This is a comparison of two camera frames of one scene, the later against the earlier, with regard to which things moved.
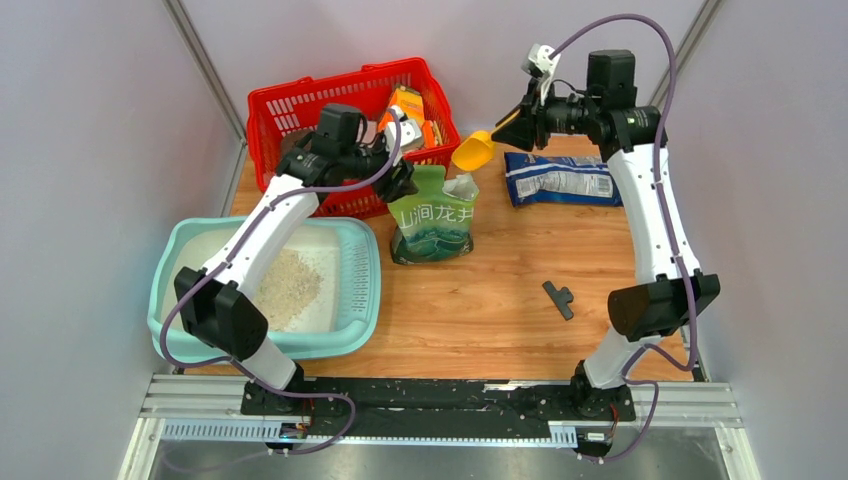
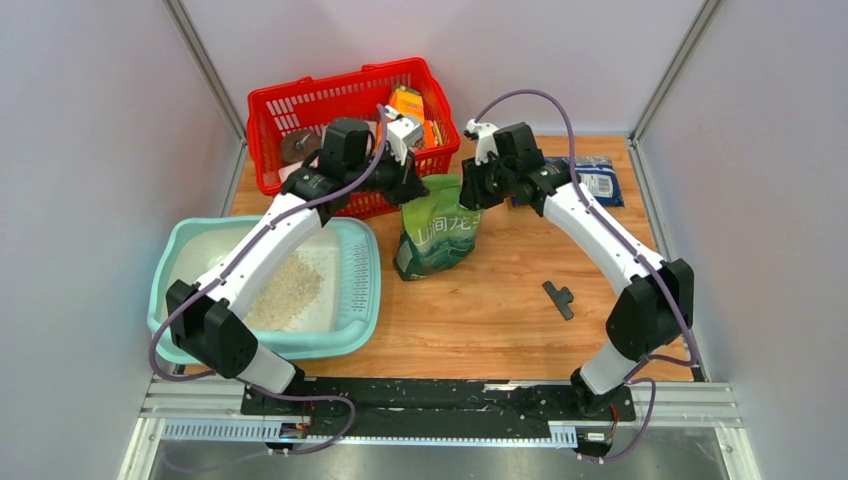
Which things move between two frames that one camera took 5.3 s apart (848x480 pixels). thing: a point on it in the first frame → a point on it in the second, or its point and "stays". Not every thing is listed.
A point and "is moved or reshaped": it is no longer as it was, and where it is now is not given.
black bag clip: x=561 y=299 stays
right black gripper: x=528 y=128 → x=471 y=196
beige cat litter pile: x=286 y=288 stays
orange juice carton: x=409 y=100 stays
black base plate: x=438 y=408 stays
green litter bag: x=435 y=222 is moved or reshaped
